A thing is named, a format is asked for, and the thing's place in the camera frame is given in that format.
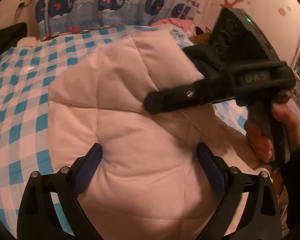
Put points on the person's right hand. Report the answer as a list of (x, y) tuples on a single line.
[(258, 140)]

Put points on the black jacket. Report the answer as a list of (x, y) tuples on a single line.
[(5, 40)]

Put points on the person's right forearm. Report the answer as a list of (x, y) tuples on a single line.
[(297, 175)]

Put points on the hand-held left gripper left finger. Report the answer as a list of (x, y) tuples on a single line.
[(95, 155)]

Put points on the pink round wall sticker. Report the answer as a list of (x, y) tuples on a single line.
[(281, 11)]

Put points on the brown soft item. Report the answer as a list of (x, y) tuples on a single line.
[(200, 38)]

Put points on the whale print curtain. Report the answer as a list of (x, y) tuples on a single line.
[(90, 12)]

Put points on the blue checkered plastic sheet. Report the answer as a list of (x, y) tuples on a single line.
[(27, 92)]

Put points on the pink clothes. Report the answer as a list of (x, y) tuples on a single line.
[(175, 21)]

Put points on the white wall socket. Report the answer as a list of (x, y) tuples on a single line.
[(24, 1)]

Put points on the cream quilted coat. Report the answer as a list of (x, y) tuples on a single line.
[(140, 130)]

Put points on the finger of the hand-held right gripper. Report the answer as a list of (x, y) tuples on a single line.
[(205, 60), (180, 97)]

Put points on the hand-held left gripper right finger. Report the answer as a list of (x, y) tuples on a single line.
[(210, 165)]

